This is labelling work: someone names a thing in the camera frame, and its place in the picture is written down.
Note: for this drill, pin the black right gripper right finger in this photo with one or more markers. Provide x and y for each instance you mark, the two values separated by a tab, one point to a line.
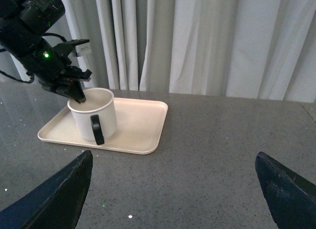
291	198

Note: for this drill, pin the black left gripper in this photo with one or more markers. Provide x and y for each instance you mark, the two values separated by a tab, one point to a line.
55	75

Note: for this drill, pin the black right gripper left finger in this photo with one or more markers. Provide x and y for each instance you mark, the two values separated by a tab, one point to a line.
56	203

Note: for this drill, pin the white smiley mug black handle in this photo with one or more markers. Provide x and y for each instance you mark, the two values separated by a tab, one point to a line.
95	118

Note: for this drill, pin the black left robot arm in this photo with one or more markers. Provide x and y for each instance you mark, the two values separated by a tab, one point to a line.
23	26

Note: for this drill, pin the beige rectangular plastic tray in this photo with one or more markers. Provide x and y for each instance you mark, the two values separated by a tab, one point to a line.
140	124

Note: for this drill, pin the grey-white pleated curtain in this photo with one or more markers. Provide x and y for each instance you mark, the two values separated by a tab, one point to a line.
261	49

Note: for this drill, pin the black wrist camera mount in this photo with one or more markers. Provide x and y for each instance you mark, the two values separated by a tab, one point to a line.
73	48

